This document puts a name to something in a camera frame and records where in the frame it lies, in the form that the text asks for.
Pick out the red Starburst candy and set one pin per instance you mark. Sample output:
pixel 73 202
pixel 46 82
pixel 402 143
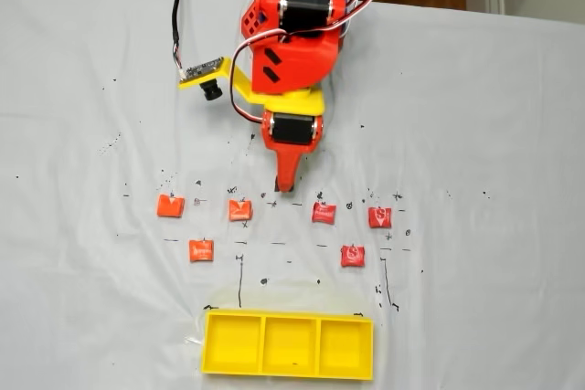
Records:
pixel 352 256
pixel 324 213
pixel 379 217

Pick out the orange starburst candy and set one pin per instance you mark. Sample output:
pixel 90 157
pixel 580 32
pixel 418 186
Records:
pixel 240 210
pixel 201 250
pixel 170 206

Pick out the yellow three-compartment box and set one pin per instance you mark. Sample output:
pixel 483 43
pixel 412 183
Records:
pixel 292 344

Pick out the white table cover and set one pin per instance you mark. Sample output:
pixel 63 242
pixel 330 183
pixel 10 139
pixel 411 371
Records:
pixel 457 134

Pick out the yellow camera mount bracket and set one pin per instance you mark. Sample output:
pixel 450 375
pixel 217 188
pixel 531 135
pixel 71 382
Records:
pixel 237 84

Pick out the camera circuit board module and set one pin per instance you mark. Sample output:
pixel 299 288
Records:
pixel 201 69

